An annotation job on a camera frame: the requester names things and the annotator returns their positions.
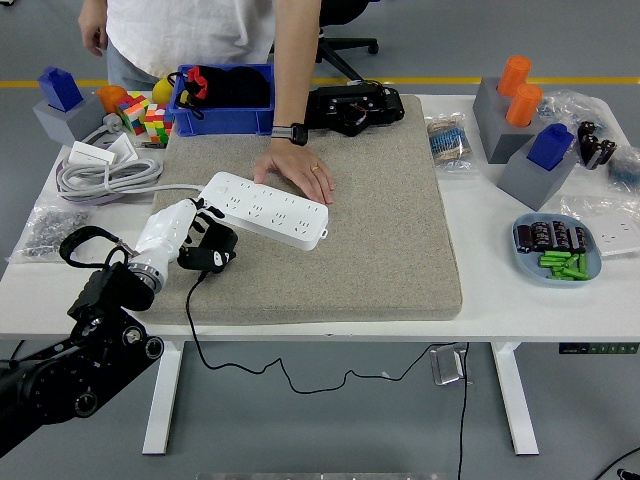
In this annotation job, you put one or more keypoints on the yellow ball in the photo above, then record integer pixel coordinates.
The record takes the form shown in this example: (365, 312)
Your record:
(161, 91)

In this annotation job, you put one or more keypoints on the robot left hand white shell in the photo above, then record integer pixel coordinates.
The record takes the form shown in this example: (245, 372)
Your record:
(162, 232)

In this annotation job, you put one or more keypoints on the large grey block holder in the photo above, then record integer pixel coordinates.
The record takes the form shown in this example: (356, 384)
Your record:
(492, 125)

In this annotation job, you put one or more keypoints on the white power strip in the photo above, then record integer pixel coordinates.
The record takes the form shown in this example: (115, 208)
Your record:
(280, 220)

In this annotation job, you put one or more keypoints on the bagged white wall socket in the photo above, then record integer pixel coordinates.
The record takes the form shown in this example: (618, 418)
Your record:
(617, 236)

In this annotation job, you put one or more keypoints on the person's right forearm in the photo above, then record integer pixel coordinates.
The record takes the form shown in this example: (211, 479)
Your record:
(93, 6)

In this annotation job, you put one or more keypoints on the white square panel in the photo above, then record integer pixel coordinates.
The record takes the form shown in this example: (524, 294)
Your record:
(124, 147)

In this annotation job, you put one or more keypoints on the table height control panel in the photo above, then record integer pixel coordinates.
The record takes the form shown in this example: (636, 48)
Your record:
(600, 348)

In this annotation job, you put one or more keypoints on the black office chair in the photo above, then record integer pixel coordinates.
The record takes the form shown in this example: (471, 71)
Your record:
(345, 45)

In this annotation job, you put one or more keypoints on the white table leg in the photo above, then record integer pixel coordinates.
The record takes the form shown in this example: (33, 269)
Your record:
(162, 400)
(515, 400)

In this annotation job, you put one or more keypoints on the small dark metal tool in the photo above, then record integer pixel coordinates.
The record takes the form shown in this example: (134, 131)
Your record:
(152, 145)

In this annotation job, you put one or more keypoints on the small grey block holder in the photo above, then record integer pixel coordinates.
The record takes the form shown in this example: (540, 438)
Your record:
(75, 122)
(535, 185)

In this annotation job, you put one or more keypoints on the person's left forearm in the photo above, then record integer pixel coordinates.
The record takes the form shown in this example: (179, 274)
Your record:
(295, 65)

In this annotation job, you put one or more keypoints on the person's left hand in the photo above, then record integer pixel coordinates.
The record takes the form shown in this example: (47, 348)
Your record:
(295, 167)

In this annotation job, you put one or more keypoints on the black fabric pouch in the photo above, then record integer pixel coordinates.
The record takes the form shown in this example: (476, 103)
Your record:
(240, 87)

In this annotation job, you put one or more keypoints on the multicoloured puzzle cube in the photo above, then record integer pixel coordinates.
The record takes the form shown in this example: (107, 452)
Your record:
(159, 124)
(131, 112)

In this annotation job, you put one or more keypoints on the orange plastic cup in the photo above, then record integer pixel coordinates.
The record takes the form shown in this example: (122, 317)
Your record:
(111, 97)

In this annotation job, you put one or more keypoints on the black cylindrical capacitor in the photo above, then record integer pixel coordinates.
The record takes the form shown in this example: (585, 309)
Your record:
(578, 239)
(560, 234)
(586, 140)
(541, 235)
(605, 152)
(525, 238)

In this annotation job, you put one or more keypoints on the clear bag of screws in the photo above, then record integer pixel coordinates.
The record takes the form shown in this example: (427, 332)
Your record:
(50, 235)

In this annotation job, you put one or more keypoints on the black plug adapter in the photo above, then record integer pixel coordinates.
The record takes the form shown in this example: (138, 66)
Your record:
(225, 239)

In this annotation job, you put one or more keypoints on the clear bag of resistors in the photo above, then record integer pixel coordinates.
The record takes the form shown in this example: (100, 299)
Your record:
(450, 142)

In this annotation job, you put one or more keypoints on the white socket box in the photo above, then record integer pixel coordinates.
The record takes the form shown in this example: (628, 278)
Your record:
(92, 154)

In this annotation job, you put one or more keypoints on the light blue plate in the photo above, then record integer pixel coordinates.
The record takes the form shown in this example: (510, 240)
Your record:
(530, 265)

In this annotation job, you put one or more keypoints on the grey-brown mat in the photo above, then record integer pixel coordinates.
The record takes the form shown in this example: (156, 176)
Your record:
(350, 240)

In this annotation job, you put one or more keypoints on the bag of blue parts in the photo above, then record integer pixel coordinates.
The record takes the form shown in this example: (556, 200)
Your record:
(626, 170)

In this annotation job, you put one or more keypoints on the person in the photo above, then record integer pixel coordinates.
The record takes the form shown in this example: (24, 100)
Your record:
(190, 35)

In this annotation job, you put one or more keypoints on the orange plastic cylinder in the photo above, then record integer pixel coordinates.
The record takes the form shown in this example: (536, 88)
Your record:
(514, 75)
(524, 105)

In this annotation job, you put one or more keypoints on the blue plastic block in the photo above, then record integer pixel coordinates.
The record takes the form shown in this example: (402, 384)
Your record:
(59, 89)
(549, 147)

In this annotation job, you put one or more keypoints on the person's right hand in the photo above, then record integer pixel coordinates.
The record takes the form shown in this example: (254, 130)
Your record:
(92, 32)

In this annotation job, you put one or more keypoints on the blue plastic bin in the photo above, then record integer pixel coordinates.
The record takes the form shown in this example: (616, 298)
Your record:
(225, 122)

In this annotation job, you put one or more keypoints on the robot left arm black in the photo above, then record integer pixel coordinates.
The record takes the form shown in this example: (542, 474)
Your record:
(60, 385)

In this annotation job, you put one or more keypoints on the green battery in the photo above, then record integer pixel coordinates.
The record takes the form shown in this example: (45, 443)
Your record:
(552, 261)
(575, 273)
(556, 276)
(557, 254)
(571, 260)
(582, 264)

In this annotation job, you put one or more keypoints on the black wristwatch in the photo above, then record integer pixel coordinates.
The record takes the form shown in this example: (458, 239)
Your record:
(291, 133)

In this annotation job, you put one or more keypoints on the black mechanical module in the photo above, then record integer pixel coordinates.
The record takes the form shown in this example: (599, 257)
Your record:
(350, 107)

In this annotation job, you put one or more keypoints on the crumpled clear plastic bag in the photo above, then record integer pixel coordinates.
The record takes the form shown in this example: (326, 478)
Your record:
(570, 107)

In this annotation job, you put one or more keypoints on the clear plastic bracket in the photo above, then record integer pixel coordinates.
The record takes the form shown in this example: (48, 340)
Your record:
(446, 365)

